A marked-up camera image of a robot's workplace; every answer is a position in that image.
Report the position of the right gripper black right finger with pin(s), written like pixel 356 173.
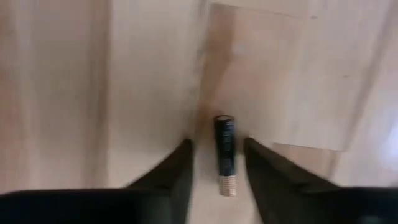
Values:
pixel 295 199

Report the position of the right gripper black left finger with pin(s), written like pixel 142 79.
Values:
pixel 155 202

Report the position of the black copper battery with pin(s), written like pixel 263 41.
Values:
pixel 225 149

